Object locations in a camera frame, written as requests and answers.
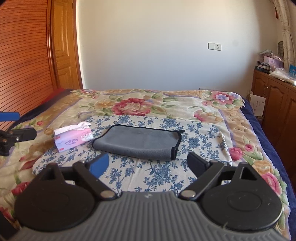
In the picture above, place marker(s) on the purple and grey towel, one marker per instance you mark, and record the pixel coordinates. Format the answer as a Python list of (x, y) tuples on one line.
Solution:
[(139, 142)]

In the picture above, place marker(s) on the wooden door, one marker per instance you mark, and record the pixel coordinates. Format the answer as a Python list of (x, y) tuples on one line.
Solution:
[(64, 42)]

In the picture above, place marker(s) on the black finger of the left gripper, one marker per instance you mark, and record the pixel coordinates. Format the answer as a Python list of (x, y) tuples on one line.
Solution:
[(9, 138)]

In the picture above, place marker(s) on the clutter pile on cabinet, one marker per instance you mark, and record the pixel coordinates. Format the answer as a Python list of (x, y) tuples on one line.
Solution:
[(273, 65)]

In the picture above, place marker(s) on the floral bed blanket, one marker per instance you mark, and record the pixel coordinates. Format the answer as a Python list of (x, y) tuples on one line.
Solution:
[(73, 106)]

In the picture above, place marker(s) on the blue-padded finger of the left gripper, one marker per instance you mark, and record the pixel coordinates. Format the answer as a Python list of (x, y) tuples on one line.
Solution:
[(9, 116)]

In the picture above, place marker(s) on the navy blue bed sheet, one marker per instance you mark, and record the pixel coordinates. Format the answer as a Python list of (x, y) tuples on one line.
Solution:
[(269, 149)]

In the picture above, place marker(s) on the white paper bag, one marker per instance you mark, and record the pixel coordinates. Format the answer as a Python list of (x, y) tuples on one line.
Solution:
[(257, 103)]

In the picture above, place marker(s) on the white wall switch socket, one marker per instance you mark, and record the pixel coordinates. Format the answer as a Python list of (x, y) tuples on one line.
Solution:
[(214, 46)]

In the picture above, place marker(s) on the blue floral white cloth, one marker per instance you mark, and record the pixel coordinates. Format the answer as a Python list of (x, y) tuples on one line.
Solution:
[(211, 141)]

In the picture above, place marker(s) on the beige patterned curtain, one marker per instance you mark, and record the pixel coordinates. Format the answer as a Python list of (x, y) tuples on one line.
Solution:
[(288, 46)]

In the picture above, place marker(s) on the wooden slatted headboard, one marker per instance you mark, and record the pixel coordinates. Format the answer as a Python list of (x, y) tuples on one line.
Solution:
[(27, 70)]

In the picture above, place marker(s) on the pink cotton tissue box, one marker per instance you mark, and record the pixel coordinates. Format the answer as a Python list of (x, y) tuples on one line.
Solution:
[(72, 136)]

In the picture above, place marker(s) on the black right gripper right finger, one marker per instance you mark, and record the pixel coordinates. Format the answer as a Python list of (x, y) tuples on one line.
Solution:
[(210, 175)]

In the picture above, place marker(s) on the wooden cabinet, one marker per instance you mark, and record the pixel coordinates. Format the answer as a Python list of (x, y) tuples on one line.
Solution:
[(278, 116)]

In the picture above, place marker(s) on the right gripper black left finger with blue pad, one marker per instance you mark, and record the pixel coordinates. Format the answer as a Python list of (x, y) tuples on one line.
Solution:
[(77, 182)]

